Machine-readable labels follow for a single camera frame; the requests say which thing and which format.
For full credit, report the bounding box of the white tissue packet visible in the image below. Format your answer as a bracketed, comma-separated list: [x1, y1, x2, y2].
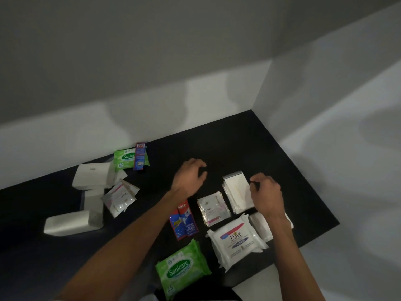
[43, 210, 104, 237]
[82, 187, 106, 217]
[72, 162, 128, 190]
[249, 211, 294, 242]

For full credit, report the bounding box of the small green wipes packet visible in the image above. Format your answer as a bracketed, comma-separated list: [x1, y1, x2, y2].
[114, 148, 150, 172]

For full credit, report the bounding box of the clear shampoo sachet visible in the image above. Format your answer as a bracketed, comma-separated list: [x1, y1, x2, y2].
[197, 191, 232, 228]
[117, 180, 140, 198]
[101, 184, 137, 219]

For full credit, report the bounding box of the white wipes packet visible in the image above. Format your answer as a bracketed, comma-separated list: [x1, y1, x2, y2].
[206, 213, 269, 274]

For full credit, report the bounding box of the person's right hand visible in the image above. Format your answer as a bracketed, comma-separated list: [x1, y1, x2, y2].
[250, 173, 286, 219]

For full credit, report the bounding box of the person's left hand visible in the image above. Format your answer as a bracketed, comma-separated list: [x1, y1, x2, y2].
[171, 159, 208, 198]

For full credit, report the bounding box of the person's left forearm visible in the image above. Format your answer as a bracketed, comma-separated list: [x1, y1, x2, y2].
[59, 189, 188, 301]

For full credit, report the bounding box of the stack of clear zip bags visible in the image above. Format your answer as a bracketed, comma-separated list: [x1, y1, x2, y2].
[222, 171, 255, 215]

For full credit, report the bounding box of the red blue toothpaste sachet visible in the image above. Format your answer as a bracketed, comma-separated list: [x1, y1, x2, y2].
[133, 142, 148, 171]
[169, 201, 199, 241]

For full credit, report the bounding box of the person's right forearm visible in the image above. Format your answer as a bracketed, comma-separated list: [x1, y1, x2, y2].
[266, 212, 326, 301]

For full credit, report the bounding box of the large green wipes packet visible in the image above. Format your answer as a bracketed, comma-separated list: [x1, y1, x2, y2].
[155, 239, 212, 301]

